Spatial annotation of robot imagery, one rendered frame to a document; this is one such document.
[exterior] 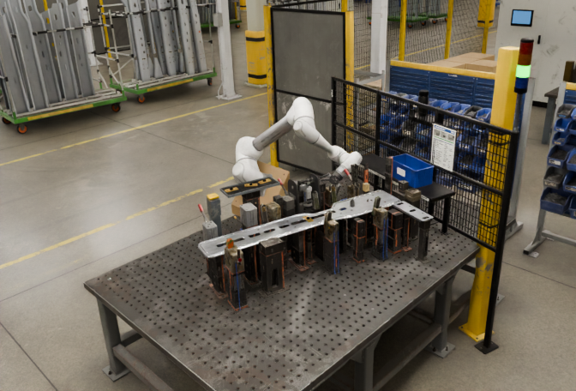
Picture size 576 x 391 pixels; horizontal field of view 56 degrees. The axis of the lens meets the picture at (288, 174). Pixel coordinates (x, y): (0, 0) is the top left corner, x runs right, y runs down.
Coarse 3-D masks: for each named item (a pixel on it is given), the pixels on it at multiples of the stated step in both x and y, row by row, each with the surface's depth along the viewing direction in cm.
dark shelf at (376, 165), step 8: (368, 160) 420; (376, 160) 420; (384, 160) 419; (376, 168) 405; (384, 168) 405; (384, 176) 392; (432, 184) 374; (440, 184) 374; (424, 192) 363; (432, 192) 362; (440, 192) 362; (448, 192) 362; (432, 200) 354
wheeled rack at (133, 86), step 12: (108, 12) 1002; (120, 12) 994; (132, 12) 987; (144, 12) 1004; (180, 36) 1145; (108, 48) 1031; (108, 60) 1038; (204, 72) 1110; (120, 84) 1033; (132, 84) 1041; (144, 84) 1037; (156, 84) 1032; (168, 84) 1039; (180, 84) 1060; (144, 96) 1017
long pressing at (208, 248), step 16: (384, 192) 372; (336, 208) 351; (352, 208) 351; (368, 208) 350; (272, 224) 335; (288, 224) 334; (304, 224) 333; (320, 224) 333; (208, 240) 318; (224, 240) 318; (256, 240) 316; (208, 256) 302
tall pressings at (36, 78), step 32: (0, 0) 855; (32, 0) 862; (64, 0) 917; (0, 32) 843; (32, 32) 846; (64, 32) 902; (0, 64) 848; (32, 64) 862; (64, 64) 938; (32, 96) 867; (64, 96) 953
